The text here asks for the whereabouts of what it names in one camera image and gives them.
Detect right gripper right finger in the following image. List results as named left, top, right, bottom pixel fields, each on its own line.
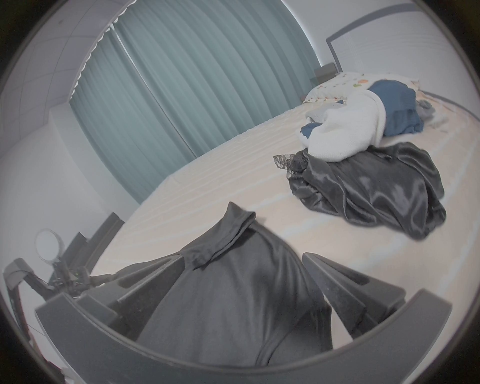
left=302, top=252, right=408, bottom=334

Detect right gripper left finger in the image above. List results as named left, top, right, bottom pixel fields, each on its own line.
left=80, top=255, right=185, bottom=338

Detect black T-shirt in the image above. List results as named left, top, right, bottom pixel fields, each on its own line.
left=92, top=202, right=334, bottom=370

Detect bed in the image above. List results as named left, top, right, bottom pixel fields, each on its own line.
left=92, top=4, right=479, bottom=353

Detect pile of clothes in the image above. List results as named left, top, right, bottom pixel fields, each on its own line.
left=300, top=79, right=449, bottom=163

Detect round white mirror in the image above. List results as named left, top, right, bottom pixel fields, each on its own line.
left=35, top=229, right=65, bottom=263

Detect black satin garment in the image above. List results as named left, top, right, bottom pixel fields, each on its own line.
left=273, top=142, right=447, bottom=241

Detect blue-green curtain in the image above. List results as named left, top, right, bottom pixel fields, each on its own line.
left=112, top=0, right=319, bottom=158
left=69, top=28, right=196, bottom=205

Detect white printed pillow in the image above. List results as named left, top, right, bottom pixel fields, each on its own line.
left=303, top=72, right=421, bottom=104

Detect grey bedside table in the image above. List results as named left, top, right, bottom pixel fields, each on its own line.
left=310, top=63, right=338, bottom=85

